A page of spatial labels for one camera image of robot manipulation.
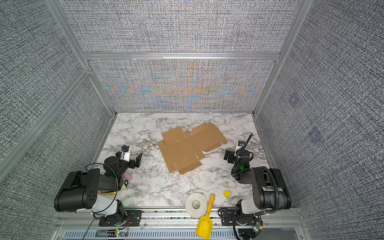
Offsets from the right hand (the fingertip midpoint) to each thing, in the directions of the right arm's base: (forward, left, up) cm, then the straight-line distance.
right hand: (234, 150), depth 94 cm
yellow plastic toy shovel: (-40, +21, -2) cm, 46 cm away
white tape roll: (-31, +25, -4) cm, 40 cm away
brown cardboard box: (+3, +34, -4) cm, 34 cm away
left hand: (-3, +63, +3) cm, 63 cm away
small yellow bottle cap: (-26, +8, -2) cm, 27 cm away
